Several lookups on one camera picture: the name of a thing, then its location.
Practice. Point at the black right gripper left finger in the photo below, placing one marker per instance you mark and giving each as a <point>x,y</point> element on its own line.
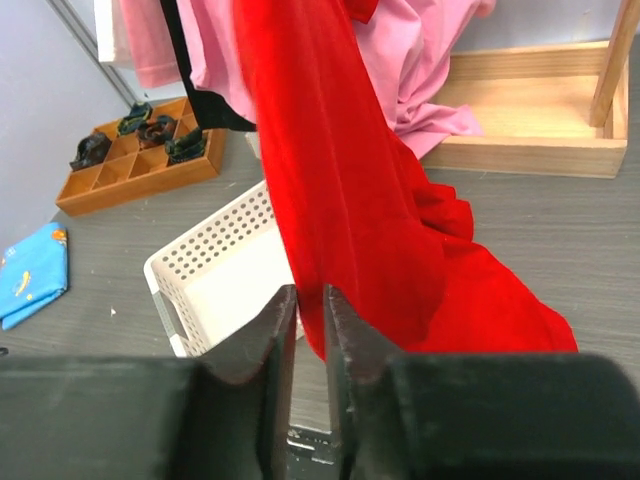
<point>221,415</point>

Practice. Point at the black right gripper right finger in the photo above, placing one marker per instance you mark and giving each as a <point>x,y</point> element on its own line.
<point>400,415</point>

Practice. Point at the red t shirt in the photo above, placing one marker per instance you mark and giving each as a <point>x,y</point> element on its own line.
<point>354,206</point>

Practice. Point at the light pink t shirt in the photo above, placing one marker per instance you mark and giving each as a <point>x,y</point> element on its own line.
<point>150,45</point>

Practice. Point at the white t shirt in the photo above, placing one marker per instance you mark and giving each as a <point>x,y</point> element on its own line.
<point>111,35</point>

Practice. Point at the white perforated plastic basket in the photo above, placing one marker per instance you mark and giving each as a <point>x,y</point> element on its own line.
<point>217,276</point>

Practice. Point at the blue folded cloth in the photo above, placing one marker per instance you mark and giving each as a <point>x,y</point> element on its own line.
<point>34,273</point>

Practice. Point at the wooden compartment tray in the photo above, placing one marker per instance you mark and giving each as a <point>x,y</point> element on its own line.
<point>129,173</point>

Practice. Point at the rolled dark patterned sock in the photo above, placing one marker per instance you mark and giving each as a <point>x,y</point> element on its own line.
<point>185,148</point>

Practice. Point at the rolled black sock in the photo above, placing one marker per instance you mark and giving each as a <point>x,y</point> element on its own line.
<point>155,132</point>

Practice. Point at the wooden clothes rack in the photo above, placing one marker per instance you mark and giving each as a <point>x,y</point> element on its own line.
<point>550,110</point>

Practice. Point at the rolled green sock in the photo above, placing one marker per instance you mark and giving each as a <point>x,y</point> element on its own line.
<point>139,113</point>

